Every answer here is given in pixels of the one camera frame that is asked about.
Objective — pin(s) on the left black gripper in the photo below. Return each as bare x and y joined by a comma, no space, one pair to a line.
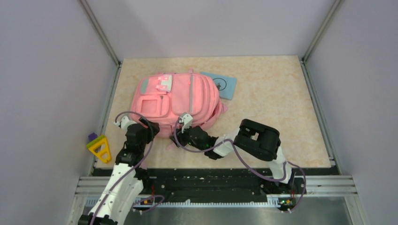
148,130

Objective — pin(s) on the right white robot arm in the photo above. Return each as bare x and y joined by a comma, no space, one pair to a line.
256,139

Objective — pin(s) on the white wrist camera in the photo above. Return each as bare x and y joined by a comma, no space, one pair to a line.
124,123
185,120

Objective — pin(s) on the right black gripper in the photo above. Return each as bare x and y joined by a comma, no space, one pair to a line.
180,136

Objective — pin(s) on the purple block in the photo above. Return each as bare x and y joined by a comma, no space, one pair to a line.
92,137

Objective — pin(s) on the pink student backpack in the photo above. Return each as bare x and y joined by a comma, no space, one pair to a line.
163,97

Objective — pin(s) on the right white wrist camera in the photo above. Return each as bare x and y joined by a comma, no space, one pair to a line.
185,120

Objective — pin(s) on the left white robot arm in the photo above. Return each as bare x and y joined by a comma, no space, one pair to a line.
127,179

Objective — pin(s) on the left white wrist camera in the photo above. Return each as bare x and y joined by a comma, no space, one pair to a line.
124,123

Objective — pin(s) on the light blue book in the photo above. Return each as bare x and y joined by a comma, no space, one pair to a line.
225,84

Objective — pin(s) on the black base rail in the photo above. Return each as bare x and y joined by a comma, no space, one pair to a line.
216,185

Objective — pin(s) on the yellow triangle ruler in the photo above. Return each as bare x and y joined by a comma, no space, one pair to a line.
100,149

